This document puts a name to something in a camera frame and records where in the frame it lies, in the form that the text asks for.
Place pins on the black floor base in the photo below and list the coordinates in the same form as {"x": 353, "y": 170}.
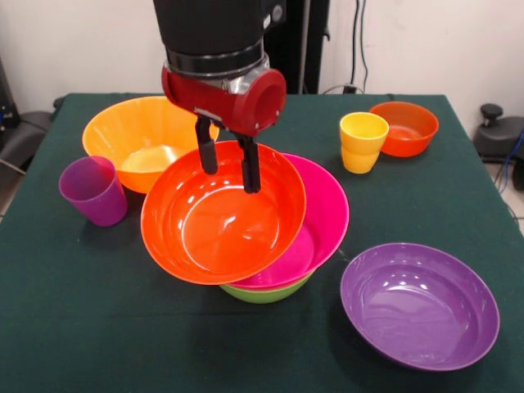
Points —
{"x": 24, "y": 135}
{"x": 499, "y": 139}

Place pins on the green bowl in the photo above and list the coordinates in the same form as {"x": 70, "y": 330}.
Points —
{"x": 262, "y": 294}

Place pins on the large purple shallow bowl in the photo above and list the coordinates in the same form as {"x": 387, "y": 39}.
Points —
{"x": 417, "y": 307}

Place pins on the large pink bowl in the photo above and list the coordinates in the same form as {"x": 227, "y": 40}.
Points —
{"x": 323, "y": 213}

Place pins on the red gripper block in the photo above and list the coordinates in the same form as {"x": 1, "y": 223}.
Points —
{"x": 237, "y": 102}

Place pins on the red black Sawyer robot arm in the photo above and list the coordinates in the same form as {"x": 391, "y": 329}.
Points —
{"x": 209, "y": 32}

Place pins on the yellow cup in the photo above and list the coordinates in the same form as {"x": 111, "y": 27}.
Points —
{"x": 362, "y": 139}

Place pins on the small red bowl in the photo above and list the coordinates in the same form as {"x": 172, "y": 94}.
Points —
{"x": 409, "y": 131}

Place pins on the large orange bowl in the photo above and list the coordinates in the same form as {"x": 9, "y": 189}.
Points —
{"x": 135, "y": 123}

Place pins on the dark green tablecloth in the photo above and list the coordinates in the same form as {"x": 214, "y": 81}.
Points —
{"x": 245, "y": 348}

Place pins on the purple cup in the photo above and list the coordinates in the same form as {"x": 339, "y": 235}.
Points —
{"x": 96, "y": 196}

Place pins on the large red shallow bowl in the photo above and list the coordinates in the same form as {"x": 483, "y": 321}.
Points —
{"x": 204, "y": 229}

